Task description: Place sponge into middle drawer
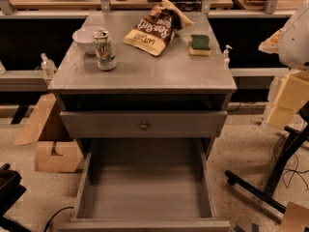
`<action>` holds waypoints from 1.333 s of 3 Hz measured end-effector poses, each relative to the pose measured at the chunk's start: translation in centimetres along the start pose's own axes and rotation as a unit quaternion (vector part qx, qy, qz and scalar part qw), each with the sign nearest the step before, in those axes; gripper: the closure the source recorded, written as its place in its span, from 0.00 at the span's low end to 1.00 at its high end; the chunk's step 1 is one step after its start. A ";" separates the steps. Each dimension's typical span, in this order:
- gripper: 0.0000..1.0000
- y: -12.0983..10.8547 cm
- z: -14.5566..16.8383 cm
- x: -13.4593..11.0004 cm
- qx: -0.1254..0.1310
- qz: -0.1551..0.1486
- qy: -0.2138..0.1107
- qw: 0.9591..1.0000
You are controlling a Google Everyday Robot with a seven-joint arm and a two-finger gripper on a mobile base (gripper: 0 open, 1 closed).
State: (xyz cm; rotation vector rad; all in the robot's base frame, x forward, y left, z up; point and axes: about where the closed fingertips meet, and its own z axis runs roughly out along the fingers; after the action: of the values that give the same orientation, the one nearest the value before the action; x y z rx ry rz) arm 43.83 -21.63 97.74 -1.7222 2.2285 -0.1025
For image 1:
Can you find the green and yellow sponge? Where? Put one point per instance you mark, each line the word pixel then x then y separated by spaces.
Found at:
pixel 199 45

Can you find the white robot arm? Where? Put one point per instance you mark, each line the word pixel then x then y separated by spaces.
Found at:
pixel 291 42

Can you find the grey middle drawer with knob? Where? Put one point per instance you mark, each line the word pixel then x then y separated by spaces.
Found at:
pixel 128 124

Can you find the grey wooden drawer cabinet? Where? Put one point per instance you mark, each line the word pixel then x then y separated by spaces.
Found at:
pixel 172 81

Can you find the open grey bottom drawer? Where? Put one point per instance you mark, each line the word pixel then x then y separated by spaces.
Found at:
pixel 145 185

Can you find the green soda can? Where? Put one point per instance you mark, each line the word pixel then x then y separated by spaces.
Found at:
pixel 105 52

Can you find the brown chip bag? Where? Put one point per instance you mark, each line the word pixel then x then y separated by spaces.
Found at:
pixel 157 28

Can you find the clear pump bottle right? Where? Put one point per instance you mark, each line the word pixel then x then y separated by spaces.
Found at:
pixel 226 51

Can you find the cardboard box on floor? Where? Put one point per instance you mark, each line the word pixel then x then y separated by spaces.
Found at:
pixel 55 151

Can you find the white ceramic bowl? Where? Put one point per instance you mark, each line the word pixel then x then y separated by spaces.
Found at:
pixel 83 37

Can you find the clear sanitizer bottle left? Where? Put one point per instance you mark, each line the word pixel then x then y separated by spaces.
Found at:
pixel 48 66

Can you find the yellow foam blocks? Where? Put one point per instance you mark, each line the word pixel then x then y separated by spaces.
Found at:
pixel 288 95

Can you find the black object lower left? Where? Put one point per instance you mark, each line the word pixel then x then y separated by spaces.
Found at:
pixel 10 190

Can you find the cardboard piece lower right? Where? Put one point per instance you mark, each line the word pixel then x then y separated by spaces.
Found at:
pixel 295 219

